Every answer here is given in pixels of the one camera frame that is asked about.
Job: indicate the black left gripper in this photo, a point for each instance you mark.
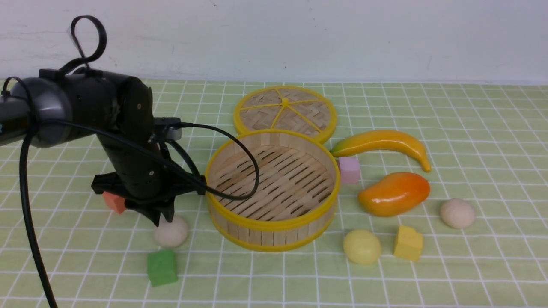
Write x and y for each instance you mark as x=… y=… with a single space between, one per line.
x=148 y=187

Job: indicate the bamboo steamer tray yellow rim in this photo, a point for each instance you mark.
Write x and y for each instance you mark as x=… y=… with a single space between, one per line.
x=296 y=198

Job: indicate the green foam cube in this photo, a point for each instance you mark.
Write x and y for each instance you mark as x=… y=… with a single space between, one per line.
x=161 y=267

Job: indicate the woven bamboo steamer lid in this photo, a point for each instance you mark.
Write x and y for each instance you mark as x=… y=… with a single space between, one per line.
x=292 y=108

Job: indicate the pink foam cube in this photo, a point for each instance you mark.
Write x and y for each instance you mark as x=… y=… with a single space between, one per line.
x=350 y=172

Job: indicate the orange plastic mango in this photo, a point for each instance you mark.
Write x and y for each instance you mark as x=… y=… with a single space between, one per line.
x=394 y=194

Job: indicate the yellow foam cube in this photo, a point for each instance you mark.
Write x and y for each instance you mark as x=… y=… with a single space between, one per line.
x=408 y=244

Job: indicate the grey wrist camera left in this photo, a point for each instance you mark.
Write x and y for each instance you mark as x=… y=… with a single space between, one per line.
x=166 y=128

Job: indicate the yellow bun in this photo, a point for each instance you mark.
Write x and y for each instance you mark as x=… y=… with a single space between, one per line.
x=362 y=247

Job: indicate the red foam cube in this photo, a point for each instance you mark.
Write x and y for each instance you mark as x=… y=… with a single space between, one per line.
x=114 y=202

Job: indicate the white bun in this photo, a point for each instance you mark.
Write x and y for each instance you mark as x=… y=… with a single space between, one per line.
x=457 y=213
x=171 y=234

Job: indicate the yellow plastic banana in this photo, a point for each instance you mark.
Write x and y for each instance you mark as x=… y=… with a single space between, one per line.
x=391 y=140

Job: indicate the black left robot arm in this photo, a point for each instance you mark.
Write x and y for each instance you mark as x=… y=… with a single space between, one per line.
x=118 y=104

